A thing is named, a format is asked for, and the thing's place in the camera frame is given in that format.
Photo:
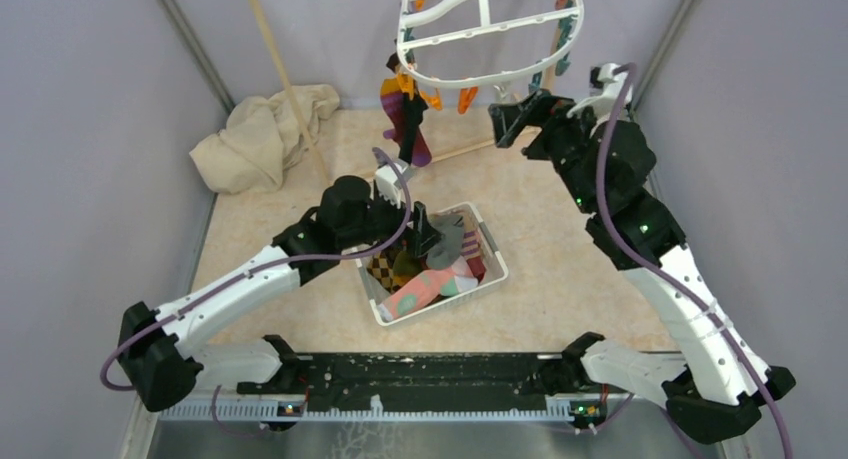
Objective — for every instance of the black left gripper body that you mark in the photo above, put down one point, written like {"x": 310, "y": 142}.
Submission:
{"x": 383, "y": 221}

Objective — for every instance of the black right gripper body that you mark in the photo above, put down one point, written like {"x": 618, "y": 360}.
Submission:
{"x": 561, "y": 140}

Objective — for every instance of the brown argyle sock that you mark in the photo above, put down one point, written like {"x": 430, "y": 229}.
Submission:
{"x": 380, "y": 267}

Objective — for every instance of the olive green orange sock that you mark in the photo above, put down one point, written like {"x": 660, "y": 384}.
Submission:
{"x": 405, "y": 268}

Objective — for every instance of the maroon purple sock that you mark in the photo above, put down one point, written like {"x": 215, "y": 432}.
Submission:
{"x": 391, "y": 101}

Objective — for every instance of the pink sock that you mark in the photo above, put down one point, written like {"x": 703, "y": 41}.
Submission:
{"x": 424, "y": 288}

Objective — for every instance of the black sock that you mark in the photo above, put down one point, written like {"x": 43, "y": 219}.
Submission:
{"x": 412, "y": 112}

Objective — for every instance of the striped beige maroon sock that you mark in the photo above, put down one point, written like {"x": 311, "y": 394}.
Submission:
{"x": 471, "y": 247}

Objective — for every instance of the grey sock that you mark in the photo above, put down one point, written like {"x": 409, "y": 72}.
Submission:
{"x": 448, "y": 248}

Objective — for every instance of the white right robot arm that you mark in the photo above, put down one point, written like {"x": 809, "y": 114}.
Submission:
{"x": 715, "y": 388}

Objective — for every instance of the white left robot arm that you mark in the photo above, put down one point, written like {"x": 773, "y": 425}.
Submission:
{"x": 163, "y": 351}

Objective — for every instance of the white oval clip hanger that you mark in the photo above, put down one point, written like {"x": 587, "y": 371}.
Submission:
{"x": 569, "y": 17}

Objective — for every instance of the beige crumpled cloth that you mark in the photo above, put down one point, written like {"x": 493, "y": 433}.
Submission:
{"x": 262, "y": 140}

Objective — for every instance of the white plastic basket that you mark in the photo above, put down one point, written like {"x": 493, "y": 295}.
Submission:
{"x": 497, "y": 273}

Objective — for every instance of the orange clothes clip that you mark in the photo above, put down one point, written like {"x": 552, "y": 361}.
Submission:
{"x": 409, "y": 86}

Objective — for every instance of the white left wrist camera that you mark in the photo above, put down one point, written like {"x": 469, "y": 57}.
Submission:
{"x": 389, "y": 181}

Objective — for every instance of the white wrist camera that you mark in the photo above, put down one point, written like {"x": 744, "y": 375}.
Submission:
{"x": 389, "y": 181}
{"x": 610, "y": 92}

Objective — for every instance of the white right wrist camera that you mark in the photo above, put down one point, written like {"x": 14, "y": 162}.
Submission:
{"x": 610, "y": 92}

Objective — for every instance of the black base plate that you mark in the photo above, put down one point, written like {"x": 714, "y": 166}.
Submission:
{"x": 406, "y": 383}

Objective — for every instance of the aluminium front rail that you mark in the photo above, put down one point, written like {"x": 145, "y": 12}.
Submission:
{"x": 226, "y": 404}

